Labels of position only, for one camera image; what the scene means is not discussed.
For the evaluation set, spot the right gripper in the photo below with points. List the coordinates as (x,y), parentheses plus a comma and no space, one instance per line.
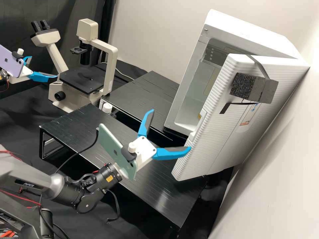
(145,150)

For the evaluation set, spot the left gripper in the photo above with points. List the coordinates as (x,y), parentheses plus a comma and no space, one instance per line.
(23,74)

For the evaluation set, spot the incubator door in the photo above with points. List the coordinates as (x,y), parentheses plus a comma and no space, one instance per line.
(214,112)

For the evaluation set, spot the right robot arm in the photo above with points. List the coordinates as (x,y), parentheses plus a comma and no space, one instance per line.
(74,191)

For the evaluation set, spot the white incubator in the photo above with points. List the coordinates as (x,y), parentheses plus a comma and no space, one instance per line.
(224,27)

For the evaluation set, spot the black platform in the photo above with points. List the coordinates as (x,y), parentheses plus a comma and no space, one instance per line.
(82,129)
(134,97)

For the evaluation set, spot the cream microscope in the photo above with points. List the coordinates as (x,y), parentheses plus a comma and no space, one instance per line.
(74,99)

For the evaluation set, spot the white-capped bottle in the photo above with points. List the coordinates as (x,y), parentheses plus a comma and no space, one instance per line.
(107,107)

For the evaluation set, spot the left wrist camera phone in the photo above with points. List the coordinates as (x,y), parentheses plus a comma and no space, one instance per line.
(7,59)

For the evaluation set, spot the wrist camera phone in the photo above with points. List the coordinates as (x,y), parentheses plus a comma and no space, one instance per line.
(112,147)
(7,59)

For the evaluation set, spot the right wrist camera phone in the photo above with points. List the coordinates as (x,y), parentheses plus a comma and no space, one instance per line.
(112,147)

